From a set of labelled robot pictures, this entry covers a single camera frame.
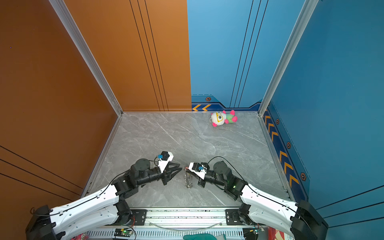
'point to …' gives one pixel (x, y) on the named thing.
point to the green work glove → (201, 236)
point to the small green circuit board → (123, 232)
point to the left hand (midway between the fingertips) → (180, 166)
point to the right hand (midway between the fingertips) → (187, 170)
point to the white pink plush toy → (219, 118)
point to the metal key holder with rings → (188, 179)
